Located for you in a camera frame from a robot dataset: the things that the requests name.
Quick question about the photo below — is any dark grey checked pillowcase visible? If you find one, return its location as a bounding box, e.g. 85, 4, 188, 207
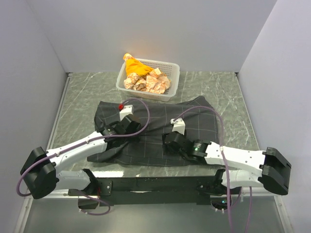
87, 96, 219, 166

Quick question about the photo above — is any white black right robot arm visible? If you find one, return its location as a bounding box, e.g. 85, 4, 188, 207
162, 131, 292, 196

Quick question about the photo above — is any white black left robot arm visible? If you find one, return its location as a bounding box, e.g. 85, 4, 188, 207
20, 114, 141, 199

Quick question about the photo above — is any crumpled orange white paper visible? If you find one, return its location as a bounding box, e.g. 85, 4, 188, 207
123, 53, 171, 94

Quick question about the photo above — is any black base beam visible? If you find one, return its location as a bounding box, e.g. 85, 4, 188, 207
68, 176, 240, 209

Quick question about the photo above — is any yellow cloth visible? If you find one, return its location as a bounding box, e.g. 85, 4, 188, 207
125, 59, 154, 76

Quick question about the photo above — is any white plastic basket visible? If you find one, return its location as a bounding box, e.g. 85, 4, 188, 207
116, 58, 180, 101

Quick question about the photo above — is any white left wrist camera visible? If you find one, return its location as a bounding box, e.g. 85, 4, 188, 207
119, 103, 134, 120

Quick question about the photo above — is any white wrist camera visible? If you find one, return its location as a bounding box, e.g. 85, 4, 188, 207
170, 118, 186, 135
119, 103, 134, 120

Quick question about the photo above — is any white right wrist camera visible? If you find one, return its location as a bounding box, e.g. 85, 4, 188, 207
170, 118, 186, 135

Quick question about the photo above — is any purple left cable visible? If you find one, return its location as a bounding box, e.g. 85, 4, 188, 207
16, 98, 151, 216

